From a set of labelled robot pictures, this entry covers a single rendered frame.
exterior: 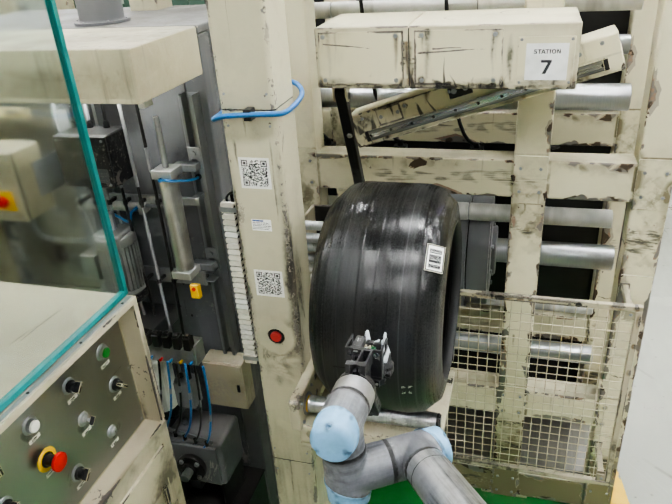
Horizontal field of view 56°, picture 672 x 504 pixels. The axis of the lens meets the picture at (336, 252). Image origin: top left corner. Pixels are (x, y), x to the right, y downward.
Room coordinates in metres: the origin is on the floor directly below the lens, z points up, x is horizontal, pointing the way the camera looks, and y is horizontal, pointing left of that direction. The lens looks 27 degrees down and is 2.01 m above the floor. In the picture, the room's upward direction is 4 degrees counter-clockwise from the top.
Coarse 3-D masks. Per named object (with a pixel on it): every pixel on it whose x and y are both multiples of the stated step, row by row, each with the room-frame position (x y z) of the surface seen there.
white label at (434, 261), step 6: (432, 246) 1.18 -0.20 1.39; (438, 246) 1.18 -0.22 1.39; (426, 252) 1.16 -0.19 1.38; (432, 252) 1.17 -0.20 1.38; (438, 252) 1.17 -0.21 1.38; (444, 252) 1.17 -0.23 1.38; (426, 258) 1.15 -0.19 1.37; (432, 258) 1.16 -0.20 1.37; (438, 258) 1.16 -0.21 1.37; (426, 264) 1.14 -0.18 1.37; (432, 264) 1.15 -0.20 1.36; (438, 264) 1.15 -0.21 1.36; (432, 270) 1.14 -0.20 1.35; (438, 270) 1.14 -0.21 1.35
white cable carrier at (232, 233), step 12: (228, 204) 1.40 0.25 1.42; (228, 216) 1.40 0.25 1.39; (228, 228) 1.40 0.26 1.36; (228, 240) 1.41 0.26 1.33; (240, 240) 1.44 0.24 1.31; (228, 252) 1.41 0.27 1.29; (240, 252) 1.40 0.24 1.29; (240, 264) 1.40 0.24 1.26; (240, 276) 1.40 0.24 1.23; (240, 288) 1.40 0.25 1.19; (240, 300) 1.40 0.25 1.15; (240, 312) 1.40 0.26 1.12; (240, 324) 1.41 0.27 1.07; (252, 324) 1.41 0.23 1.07; (252, 336) 1.40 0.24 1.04; (252, 348) 1.40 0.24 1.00
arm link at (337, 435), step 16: (336, 400) 0.81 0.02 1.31; (352, 400) 0.81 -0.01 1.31; (320, 416) 0.78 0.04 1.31; (336, 416) 0.77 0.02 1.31; (352, 416) 0.77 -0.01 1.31; (320, 432) 0.75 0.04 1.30; (336, 432) 0.74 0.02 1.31; (352, 432) 0.75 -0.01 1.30; (320, 448) 0.75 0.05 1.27; (336, 448) 0.74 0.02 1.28; (352, 448) 0.73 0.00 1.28
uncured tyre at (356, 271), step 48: (384, 192) 1.35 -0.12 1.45; (432, 192) 1.34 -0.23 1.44; (336, 240) 1.23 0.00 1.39; (384, 240) 1.20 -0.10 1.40; (432, 240) 1.19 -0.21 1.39; (336, 288) 1.15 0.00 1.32; (384, 288) 1.13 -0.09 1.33; (432, 288) 1.12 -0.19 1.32; (336, 336) 1.12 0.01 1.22; (432, 336) 1.09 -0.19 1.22; (384, 384) 1.09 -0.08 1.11; (432, 384) 1.09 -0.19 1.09
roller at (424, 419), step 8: (312, 400) 1.27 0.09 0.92; (320, 400) 1.27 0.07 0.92; (312, 408) 1.26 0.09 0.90; (320, 408) 1.25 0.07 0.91; (368, 416) 1.21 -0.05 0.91; (376, 416) 1.21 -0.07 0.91; (384, 416) 1.20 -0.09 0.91; (392, 416) 1.20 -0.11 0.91; (400, 416) 1.19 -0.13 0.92; (408, 416) 1.19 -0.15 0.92; (416, 416) 1.19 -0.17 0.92; (424, 416) 1.18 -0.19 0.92; (432, 416) 1.18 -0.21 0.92; (440, 416) 1.18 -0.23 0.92; (392, 424) 1.20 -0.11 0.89; (400, 424) 1.19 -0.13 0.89; (408, 424) 1.18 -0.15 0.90; (416, 424) 1.18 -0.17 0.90; (424, 424) 1.17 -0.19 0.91; (432, 424) 1.17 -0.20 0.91; (440, 424) 1.18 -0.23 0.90
